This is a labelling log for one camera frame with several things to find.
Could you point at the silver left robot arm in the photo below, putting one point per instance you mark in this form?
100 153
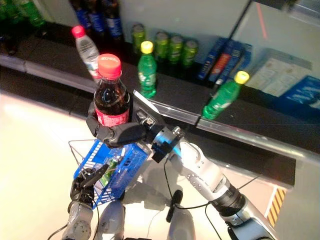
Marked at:
77 222

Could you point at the blue carton red print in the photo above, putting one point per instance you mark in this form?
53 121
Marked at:
221 65

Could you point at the yellow black hazard tape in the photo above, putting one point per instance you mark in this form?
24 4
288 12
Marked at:
276 205

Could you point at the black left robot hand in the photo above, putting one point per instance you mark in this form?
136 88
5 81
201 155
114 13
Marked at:
82 187

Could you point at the blue printed pack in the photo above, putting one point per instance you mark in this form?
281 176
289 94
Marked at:
302 92

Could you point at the green bottle in basket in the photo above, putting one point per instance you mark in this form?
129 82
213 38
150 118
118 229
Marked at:
107 175

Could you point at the blue plastic shopping basket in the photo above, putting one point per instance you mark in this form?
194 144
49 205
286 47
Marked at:
125 172

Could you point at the Coca-Cola bottle red cap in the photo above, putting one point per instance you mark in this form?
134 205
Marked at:
111 100

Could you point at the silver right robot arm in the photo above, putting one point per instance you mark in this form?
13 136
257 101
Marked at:
207 172

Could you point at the beige cardboard box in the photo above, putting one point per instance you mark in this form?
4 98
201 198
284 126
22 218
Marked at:
277 72

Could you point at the Pepsi bottle blue cap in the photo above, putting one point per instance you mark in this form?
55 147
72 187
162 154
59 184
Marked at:
97 20
82 17
113 22

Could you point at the clear water bottle red cap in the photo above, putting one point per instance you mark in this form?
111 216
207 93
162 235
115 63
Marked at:
85 50

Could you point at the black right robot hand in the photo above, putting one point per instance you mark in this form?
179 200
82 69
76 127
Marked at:
125 135

